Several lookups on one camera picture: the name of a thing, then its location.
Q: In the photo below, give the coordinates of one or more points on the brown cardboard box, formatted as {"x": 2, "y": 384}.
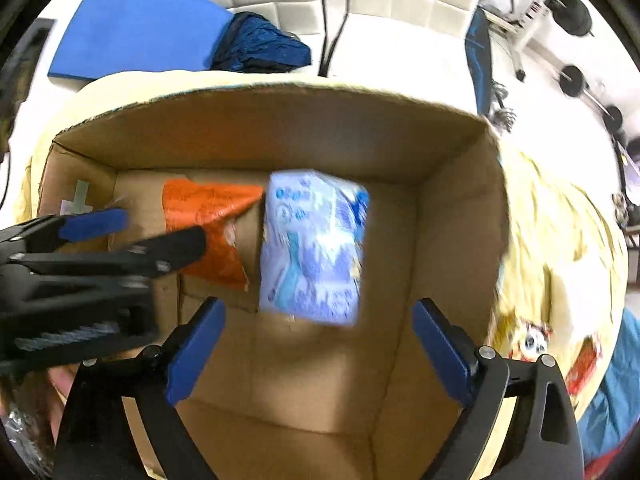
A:
{"x": 310, "y": 370}

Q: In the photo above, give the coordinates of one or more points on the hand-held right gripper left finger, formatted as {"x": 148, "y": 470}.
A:
{"x": 194, "y": 360}

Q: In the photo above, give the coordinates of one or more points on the teal cloth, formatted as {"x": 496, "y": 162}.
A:
{"x": 617, "y": 385}

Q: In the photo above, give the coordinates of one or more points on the white exercise rack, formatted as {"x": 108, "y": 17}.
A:
{"x": 525, "y": 20}

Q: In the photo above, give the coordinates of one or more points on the blue padded bench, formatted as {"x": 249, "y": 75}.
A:
{"x": 479, "y": 60}

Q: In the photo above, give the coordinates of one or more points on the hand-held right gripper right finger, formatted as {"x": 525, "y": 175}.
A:
{"x": 442, "y": 355}

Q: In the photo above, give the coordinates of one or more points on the blue foam mat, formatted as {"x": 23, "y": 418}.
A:
{"x": 135, "y": 25}

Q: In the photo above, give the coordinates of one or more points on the light blue snack packet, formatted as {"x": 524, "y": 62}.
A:
{"x": 315, "y": 250}

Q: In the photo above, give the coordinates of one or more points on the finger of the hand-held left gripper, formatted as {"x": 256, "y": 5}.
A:
{"x": 170, "y": 252}
{"x": 92, "y": 224}

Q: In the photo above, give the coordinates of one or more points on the yellow printed blanket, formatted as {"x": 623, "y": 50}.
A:
{"x": 555, "y": 240}

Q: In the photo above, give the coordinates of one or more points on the black barbell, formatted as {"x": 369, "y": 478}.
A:
{"x": 572, "y": 80}

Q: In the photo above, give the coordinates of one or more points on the orange snack packet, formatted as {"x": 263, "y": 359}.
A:
{"x": 200, "y": 202}

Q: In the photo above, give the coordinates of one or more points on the black stand pole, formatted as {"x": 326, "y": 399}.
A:
{"x": 331, "y": 20}

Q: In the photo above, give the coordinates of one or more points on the dark blue cloth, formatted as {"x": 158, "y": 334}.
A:
{"x": 260, "y": 47}

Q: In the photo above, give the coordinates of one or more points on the clear plastic packet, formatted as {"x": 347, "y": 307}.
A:
{"x": 22, "y": 435}

